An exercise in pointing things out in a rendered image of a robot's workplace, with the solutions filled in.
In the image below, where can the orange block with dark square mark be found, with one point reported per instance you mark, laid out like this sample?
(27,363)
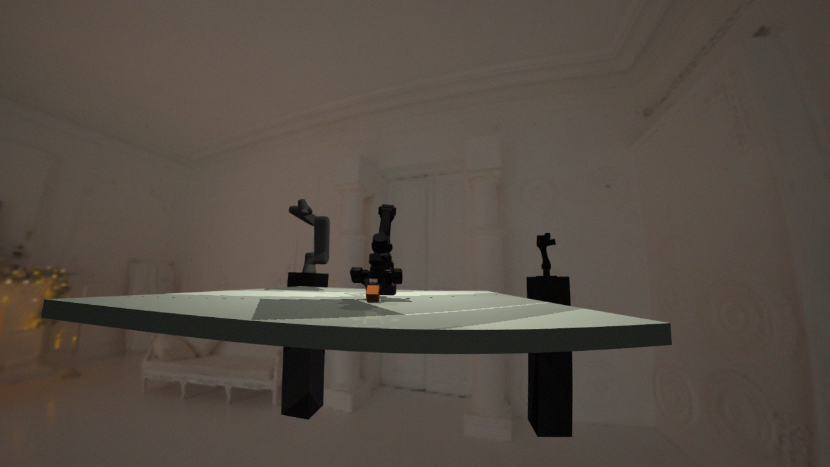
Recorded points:
(372,293)

